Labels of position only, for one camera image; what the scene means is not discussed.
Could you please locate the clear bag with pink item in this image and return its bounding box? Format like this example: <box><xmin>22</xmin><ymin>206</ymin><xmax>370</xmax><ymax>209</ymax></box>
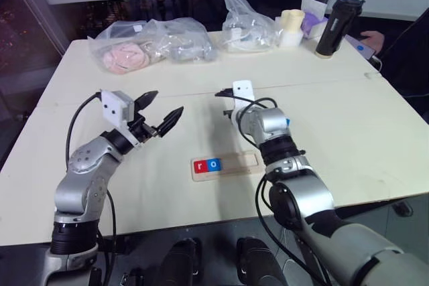
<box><xmin>87</xmin><ymin>19</ymin><xmax>219</xmax><ymax>75</ymax></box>

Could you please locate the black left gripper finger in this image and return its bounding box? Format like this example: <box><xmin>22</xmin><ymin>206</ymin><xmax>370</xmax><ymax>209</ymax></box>
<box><xmin>156</xmin><ymin>106</ymin><xmax>185</xmax><ymax>139</ymax></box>
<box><xmin>133</xmin><ymin>90</ymin><xmax>159</xmax><ymax>113</ymax></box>

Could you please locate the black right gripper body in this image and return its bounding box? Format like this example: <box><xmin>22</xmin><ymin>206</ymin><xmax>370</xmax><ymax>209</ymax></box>
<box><xmin>228</xmin><ymin>94</ymin><xmax>243</xmax><ymax>127</ymax></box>

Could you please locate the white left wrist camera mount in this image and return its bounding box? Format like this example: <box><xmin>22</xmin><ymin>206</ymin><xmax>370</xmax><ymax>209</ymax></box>
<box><xmin>99</xmin><ymin>89</ymin><xmax>142</xmax><ymax>149</ymax></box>

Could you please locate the smartphone with blue sticker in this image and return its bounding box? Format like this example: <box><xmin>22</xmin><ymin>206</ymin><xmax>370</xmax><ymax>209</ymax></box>
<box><xmin>344</xmin><ymin>33</ymin><xmax>378</xmax><ymax>62</ymax></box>

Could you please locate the bystander dark sleeve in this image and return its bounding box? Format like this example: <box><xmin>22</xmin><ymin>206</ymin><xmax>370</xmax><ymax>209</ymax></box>
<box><xmin>377</xmin><ymin>7</ymin><xmax>429</xmax><ymax>101</ymax></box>

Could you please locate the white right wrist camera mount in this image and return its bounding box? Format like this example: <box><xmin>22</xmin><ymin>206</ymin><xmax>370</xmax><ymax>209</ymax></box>
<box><xmin>232</xmin><ymin>79</ymin><xmax>256</xmax><ymax>123</ymax></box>

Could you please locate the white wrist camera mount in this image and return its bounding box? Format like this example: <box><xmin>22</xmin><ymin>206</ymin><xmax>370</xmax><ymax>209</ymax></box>
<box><xmin>99</xmin><ymin>89</ymin><xmax>142</xmax><ymax>149</ymax></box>
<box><xmin>232</xmin><ymin>79</ymin><xmax>256</xmax><ymax>123</ymax></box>

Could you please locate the white charging cable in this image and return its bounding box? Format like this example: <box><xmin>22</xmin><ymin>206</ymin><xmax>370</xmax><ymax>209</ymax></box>
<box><xmin>369</xmin><ymin>56</ymin><xmax>383</xmax><ymax>75</ymax></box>

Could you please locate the bystander hand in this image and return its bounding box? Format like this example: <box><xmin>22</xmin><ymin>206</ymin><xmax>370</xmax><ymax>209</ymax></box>
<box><xmin>359</xmin><ymin>30</ymin><xmax>387</xmax><ymax>55</ymax></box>

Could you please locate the blue letter o block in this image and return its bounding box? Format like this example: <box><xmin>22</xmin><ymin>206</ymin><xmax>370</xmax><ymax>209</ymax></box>
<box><xmin>206</xmin><ymin>158</ymin><xmax>223</xmax><ymax>173</ymax></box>

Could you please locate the dark rounded shape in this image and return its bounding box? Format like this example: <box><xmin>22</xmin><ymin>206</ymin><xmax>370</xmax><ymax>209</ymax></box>
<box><xmin>235</xmin><ymin>236</ymin><xmax>288</xmax><ymax>286</ymax></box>
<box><xmin>160</xmin><ymin>236</ymin><xmax>206</xmax><ymax>286</ymax></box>

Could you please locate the cream cup stack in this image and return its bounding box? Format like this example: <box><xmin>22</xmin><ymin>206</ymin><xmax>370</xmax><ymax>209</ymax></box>
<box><xmin>275</xmin><ymin>9</ymin><xmax>306</xmax><ymax>48</ymax></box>

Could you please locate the black drinking bottle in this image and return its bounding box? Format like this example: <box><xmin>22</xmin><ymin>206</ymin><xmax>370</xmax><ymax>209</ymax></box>
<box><xmin>315</xmin><ymin>0</ymin><xmax>367</xmax><ymax>60</ymax></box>

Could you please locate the white and purple box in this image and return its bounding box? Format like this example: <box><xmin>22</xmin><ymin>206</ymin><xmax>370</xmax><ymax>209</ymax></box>
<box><xmin>299</xmin><ymin>0</ymin><xmax>330</xmax><ymax>41</ymax></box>

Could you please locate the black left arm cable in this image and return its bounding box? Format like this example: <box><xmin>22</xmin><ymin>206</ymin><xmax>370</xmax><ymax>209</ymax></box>
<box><xmin>65</xmin><ymin>92</ymin><xmax>117</xmax><ymax>286</ymax></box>

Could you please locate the wooden letter tray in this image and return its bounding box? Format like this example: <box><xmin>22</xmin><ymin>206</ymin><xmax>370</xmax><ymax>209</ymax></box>
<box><xmin>190</xmin><ymin>152</ymin><xmax>263</xmax><ymax>184</ymax></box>

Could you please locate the clear bag with white parts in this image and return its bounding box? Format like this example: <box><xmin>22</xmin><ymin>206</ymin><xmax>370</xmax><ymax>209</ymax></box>
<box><xmin>221</xmin><ymin>0</ymin><xmax>286</xmax><ymax>54</ymax></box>

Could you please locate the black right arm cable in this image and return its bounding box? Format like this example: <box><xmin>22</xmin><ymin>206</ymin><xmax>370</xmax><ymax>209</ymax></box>
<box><xmin>238</xmin><ymin>97</ymin><xmax>336</xmax><ymax>286</ymax></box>

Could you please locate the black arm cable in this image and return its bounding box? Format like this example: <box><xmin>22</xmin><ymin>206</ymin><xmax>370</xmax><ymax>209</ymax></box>
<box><xmin>65</xmin><ymin>92</ymin><xmax>117</xmax><ymax>286</ymax></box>
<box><xmin>238</xmin><ymin>97</ymin><xmax>336</xmax><ymax>286</ymax></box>

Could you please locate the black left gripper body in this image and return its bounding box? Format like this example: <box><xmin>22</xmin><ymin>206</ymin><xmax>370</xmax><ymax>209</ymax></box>
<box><xmin>128</xmin><ymin>113</ymin><xmax>159</xmax><ymax>143</ymax></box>

